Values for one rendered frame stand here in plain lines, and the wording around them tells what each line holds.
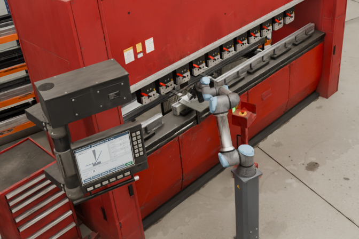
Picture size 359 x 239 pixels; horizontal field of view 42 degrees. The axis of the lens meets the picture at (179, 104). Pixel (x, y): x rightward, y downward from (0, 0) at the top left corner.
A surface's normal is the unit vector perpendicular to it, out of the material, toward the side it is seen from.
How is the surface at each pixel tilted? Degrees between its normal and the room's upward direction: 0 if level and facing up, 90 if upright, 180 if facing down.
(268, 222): 0
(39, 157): 0
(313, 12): 90
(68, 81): 0
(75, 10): 90
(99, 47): 90
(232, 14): 90
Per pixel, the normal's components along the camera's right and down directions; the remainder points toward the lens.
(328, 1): -0.71, 0.43
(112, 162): 0.47, 0.44
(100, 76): -0.08, -0.84
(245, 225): -0.26, 0.54
